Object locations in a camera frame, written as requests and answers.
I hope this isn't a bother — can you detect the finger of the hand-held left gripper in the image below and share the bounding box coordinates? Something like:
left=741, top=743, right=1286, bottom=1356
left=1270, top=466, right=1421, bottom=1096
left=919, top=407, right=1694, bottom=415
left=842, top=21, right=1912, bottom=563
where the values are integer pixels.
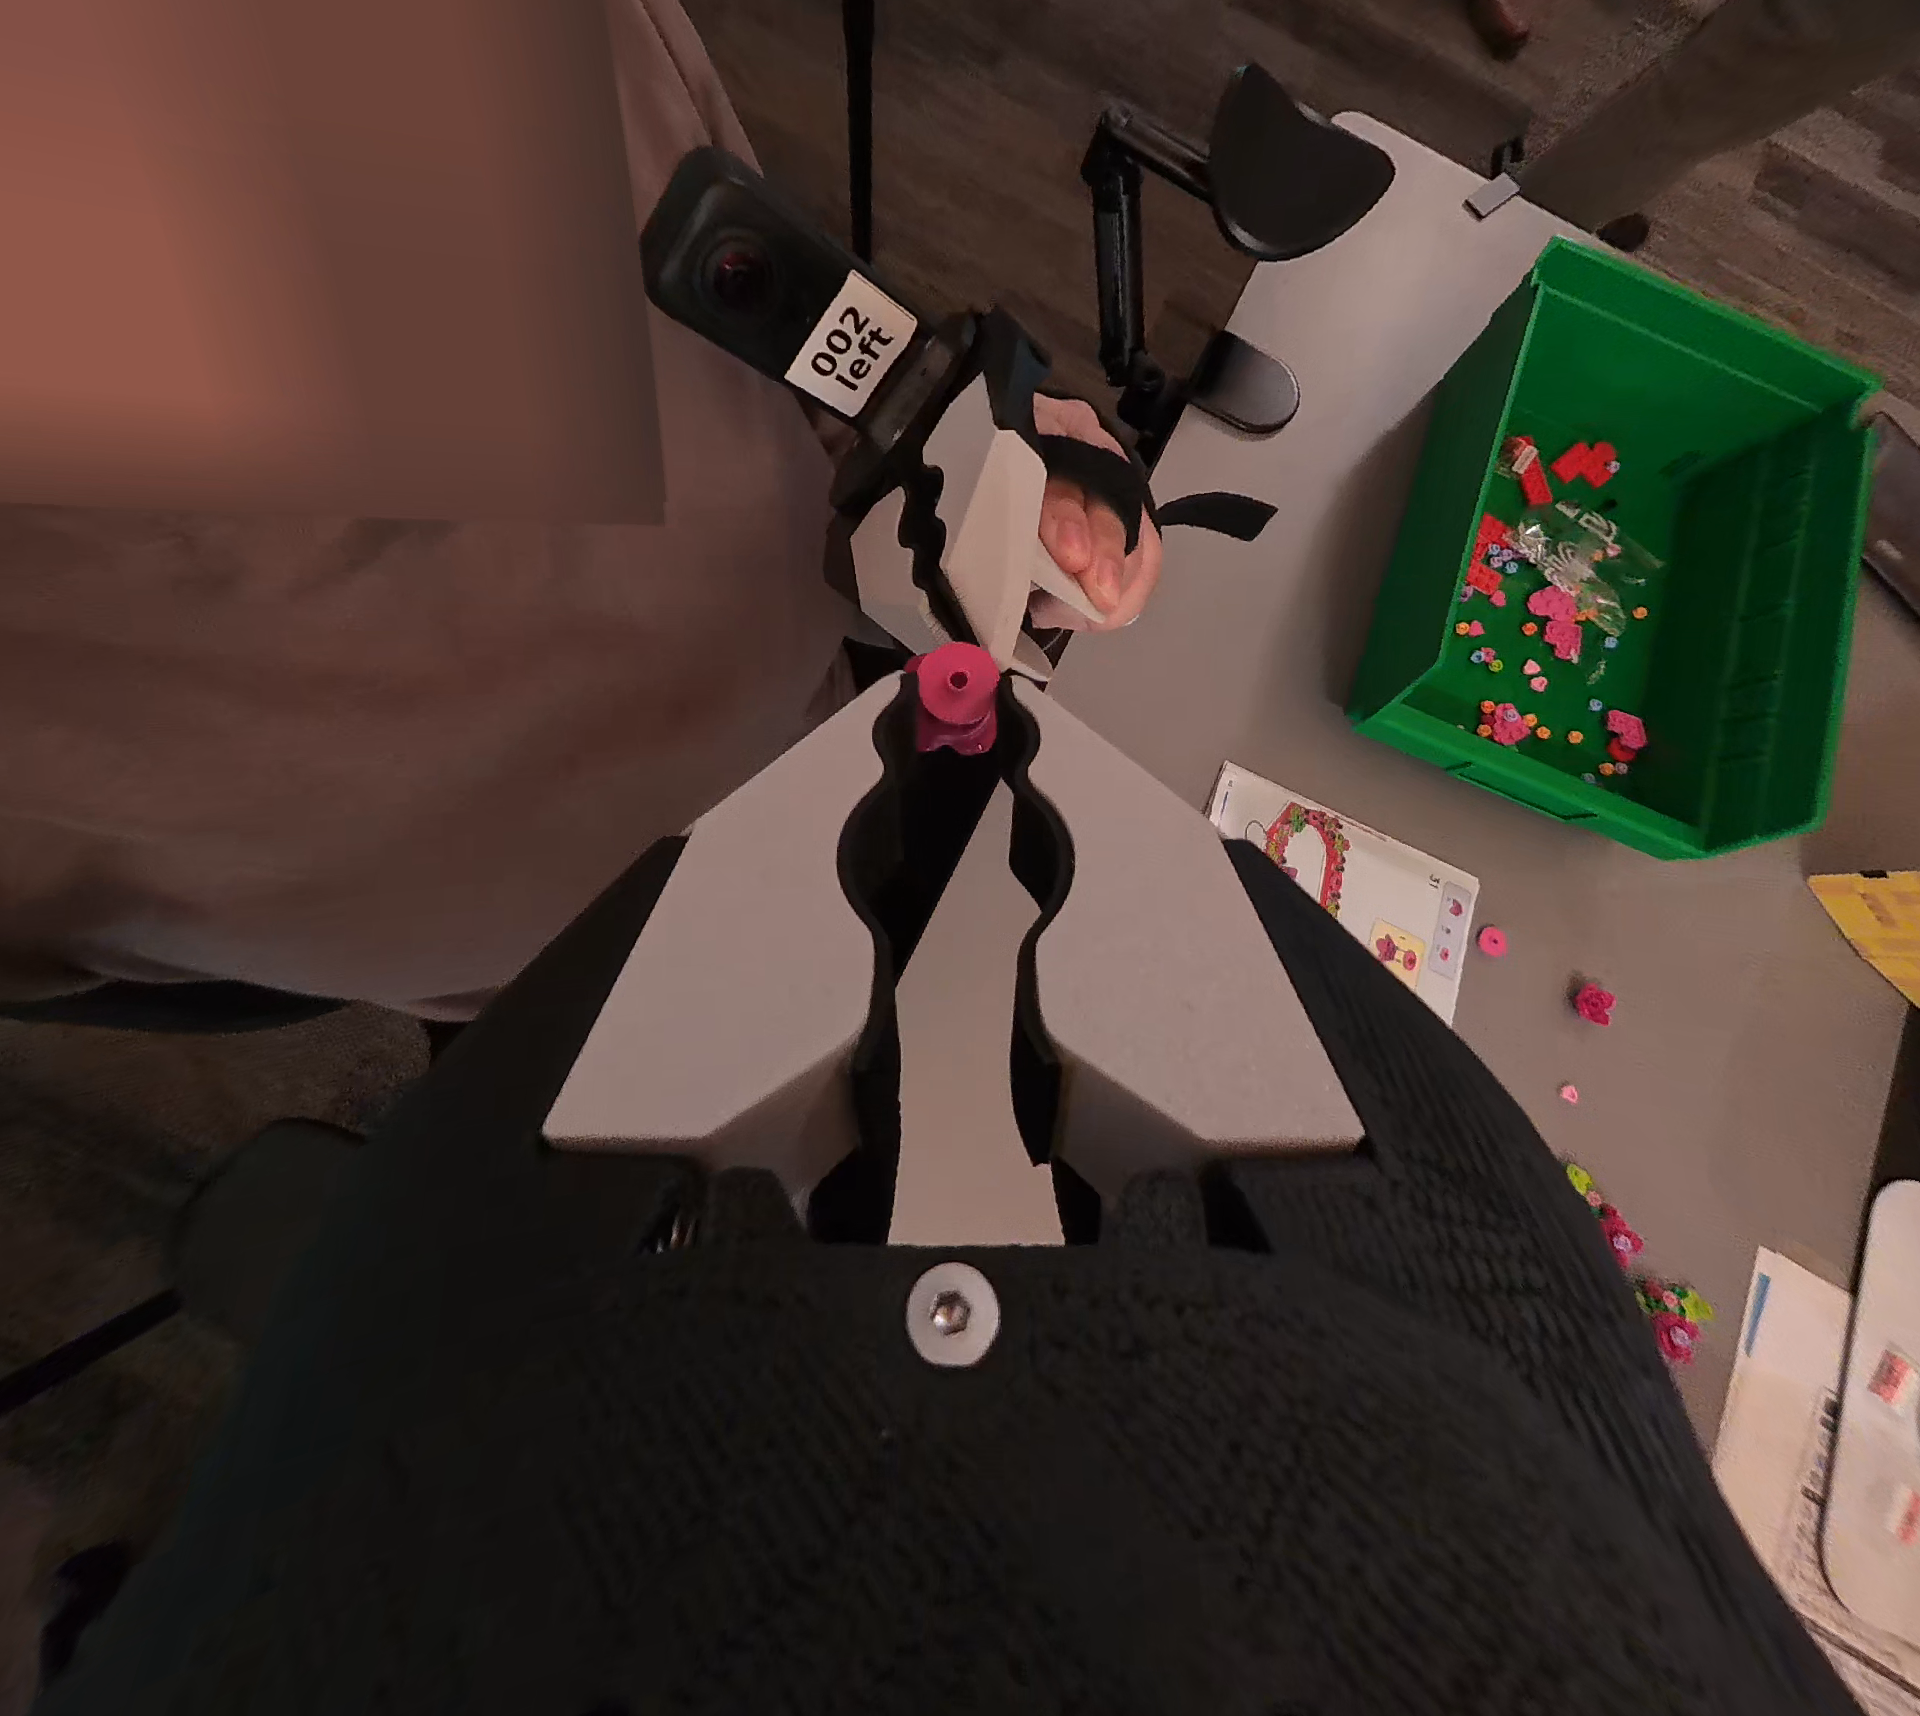
left=844, top=498, right=978, bottom=656
left=943, top=421, right=1060, bottom=686

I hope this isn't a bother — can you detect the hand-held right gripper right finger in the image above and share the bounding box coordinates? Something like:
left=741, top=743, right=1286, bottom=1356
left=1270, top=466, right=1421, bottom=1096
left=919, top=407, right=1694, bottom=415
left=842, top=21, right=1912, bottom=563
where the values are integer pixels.
left=1003, top=680, right=1368, bottom=1248

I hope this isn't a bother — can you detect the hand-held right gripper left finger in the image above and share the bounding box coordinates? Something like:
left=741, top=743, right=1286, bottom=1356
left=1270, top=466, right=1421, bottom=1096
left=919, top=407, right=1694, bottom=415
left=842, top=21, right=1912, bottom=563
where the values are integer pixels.
left=540, top=670, right=925, bottom=1248

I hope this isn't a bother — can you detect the lego instruction booklet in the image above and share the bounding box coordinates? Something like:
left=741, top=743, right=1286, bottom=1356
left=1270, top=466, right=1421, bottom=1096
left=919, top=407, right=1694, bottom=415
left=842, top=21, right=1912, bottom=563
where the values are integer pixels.
left=1204, top=759, right=1483, bottom=1028

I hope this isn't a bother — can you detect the lego flower bouquet assembly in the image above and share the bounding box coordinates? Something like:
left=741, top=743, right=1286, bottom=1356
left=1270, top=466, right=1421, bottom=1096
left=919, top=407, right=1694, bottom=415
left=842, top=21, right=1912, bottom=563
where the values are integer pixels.
left=1635, top=1272, right=1716, bottom=1370
left=1567, top=1160, right=1647, bottom=1276

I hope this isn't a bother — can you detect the pile of small lego pieces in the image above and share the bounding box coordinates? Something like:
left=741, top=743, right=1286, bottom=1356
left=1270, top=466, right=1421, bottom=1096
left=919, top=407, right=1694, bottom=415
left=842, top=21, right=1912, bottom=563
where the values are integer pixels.
left=1452, top=431, right=1653, bottom=787

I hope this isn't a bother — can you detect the person's left hand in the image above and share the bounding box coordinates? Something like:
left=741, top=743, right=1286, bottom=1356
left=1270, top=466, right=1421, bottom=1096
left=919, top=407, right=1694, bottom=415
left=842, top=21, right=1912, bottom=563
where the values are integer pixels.
left=1035, top=395, right=1167, bottom=629

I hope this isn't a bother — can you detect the person's beige shirt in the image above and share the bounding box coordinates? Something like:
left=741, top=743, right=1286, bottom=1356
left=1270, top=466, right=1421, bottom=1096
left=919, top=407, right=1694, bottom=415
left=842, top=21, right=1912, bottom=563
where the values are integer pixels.
left=0, top=0, right=902, bottom=1019

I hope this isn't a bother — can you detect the clear plastic bag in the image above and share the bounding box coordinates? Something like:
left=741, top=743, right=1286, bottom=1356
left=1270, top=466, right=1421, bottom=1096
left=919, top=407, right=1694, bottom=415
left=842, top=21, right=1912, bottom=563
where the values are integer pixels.
left=1514, top=507, right=1660, bottom=637

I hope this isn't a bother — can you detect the white paper sheet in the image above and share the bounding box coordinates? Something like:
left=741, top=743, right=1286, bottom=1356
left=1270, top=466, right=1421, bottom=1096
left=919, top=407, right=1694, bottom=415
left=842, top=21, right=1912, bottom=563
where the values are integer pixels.
left=1711, top=1241, right=1863, bottom=1524

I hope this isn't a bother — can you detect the green plastic bin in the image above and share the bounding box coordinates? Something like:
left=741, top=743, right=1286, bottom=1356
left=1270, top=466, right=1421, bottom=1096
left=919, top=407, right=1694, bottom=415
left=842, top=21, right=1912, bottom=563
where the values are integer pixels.
left=1345, top=234, right=1884, bottom=864

